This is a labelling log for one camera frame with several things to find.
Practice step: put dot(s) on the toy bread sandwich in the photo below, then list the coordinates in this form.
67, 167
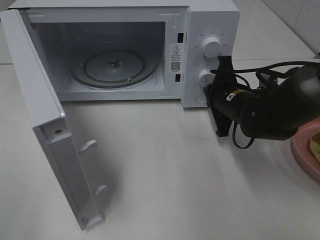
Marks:
315, 144

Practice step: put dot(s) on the white microwave oven body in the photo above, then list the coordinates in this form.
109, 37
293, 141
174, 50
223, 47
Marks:
180, 25

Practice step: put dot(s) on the pink round plate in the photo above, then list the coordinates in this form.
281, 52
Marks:
302, 151

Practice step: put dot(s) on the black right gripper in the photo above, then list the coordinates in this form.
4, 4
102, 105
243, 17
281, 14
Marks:
221, 95

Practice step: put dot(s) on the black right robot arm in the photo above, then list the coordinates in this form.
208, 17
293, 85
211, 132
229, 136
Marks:
269, 102

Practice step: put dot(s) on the white upper power knob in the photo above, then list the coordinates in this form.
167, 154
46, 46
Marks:
211, 47

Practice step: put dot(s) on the round white door button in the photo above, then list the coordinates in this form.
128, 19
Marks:
201, 98

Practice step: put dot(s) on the white lower timer knob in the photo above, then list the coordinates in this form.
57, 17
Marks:
205, 78

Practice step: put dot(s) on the white microwave door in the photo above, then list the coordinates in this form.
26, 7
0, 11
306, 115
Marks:
48, 117

